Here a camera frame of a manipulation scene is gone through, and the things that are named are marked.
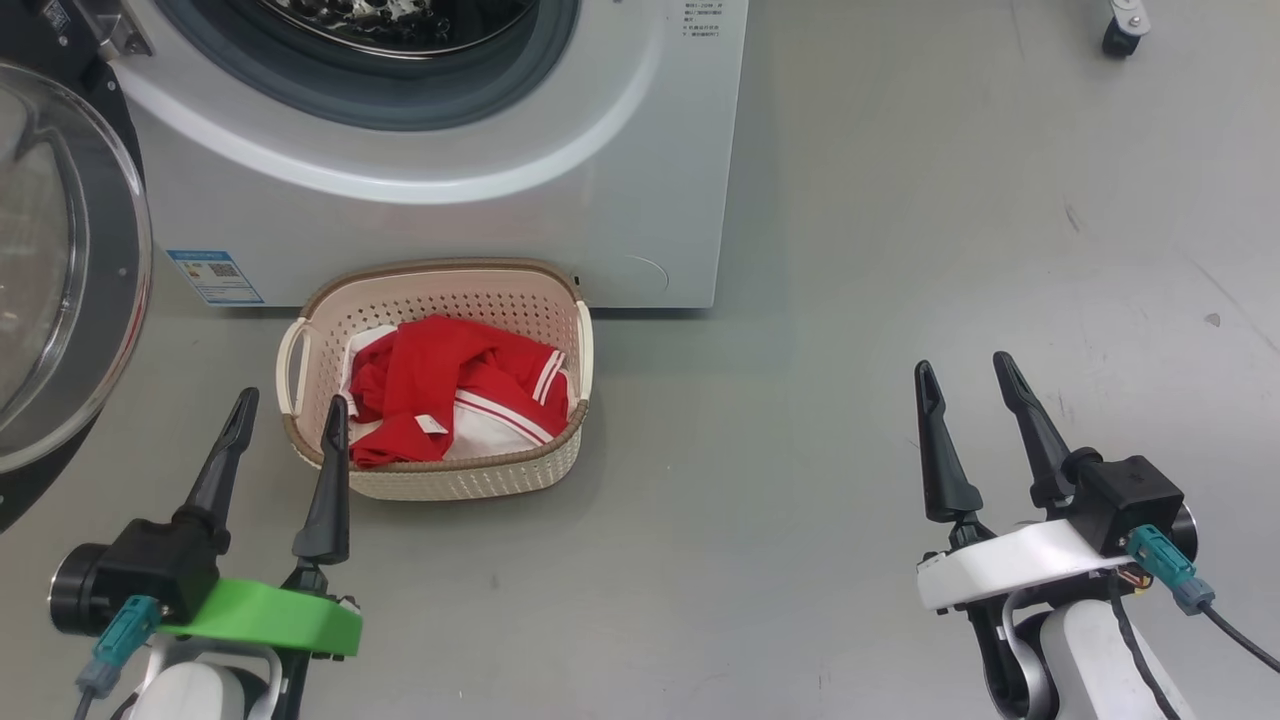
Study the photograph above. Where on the blue energy label sticker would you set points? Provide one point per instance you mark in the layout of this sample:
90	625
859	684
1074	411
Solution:
215	277

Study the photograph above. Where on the black printed text label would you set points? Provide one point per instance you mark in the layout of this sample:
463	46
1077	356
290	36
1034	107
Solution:
702	18

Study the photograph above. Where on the white front-load washing machine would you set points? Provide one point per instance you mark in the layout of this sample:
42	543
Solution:
450	220

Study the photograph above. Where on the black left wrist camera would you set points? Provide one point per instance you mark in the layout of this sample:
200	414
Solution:
140	575

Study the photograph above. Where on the red and white garment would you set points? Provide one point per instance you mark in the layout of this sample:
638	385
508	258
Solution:
430	370

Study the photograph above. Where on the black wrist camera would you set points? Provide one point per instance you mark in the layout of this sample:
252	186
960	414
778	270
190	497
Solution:
140	575
1130	500

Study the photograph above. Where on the white partition with grey caster stand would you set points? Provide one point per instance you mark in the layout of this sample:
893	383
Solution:
1125	25

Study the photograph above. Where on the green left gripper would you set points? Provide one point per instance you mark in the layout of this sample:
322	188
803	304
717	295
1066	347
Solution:
270	618

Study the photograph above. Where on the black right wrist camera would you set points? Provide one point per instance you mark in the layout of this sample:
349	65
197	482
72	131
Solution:
1130	500

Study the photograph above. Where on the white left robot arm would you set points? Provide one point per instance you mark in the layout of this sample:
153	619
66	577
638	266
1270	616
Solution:
190	695

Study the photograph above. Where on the cream perforated basket brown rim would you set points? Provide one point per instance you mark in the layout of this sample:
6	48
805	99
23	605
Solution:
450	480

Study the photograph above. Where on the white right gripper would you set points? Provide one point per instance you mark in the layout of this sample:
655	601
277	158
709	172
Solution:
1010	565

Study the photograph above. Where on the dark round glass washer door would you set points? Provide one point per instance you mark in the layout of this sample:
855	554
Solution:
110	330

